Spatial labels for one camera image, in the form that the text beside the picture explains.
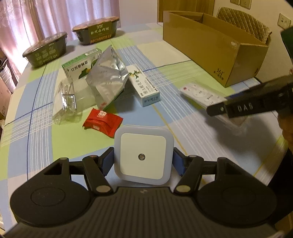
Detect left instant noodle bowl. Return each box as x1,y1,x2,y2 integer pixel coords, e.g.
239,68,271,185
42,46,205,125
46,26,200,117
22,31,67,68

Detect right instant noodle bowl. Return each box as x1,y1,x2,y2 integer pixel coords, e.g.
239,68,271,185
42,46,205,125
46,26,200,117
72,16,120,45

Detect pink lace curtain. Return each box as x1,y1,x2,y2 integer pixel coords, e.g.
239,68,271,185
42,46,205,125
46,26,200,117
1,1,120,77

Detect silver foil bag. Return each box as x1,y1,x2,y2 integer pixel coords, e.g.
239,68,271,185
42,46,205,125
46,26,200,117
86,46,129,110

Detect instant noodle bowl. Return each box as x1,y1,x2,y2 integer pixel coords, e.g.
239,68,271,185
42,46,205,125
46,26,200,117
72,16,120,45
22,31,67,68

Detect double wall socket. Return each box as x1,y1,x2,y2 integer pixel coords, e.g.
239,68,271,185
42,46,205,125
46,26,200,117
230,0,252,9

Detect white remote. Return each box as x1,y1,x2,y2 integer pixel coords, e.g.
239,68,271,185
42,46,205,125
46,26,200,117
179,82,247,129

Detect white square night light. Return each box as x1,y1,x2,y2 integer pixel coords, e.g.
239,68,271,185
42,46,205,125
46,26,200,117
114,125,174,185

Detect red candy packet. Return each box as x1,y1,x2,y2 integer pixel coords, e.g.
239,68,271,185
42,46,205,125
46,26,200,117
82,108,123,138

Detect single wall socket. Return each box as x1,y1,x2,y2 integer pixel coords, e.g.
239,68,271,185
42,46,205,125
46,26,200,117
277,13,291,29

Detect cardboard box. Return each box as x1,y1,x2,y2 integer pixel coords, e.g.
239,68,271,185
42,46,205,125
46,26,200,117
163,11,268,88

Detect quilted chair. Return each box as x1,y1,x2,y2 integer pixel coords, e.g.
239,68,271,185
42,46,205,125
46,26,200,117
216,7,272,45

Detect green medicine box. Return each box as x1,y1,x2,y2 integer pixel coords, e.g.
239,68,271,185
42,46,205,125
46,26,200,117
62,48,102,80

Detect checked tablecloth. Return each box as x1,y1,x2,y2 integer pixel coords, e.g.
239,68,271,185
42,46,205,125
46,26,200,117
1,23,287,230

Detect wooden door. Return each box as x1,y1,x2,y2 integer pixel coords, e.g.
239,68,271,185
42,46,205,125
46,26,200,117
157,0,215,22

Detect white blue medicine box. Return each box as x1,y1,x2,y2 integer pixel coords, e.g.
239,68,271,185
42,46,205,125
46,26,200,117
126,65,160,107

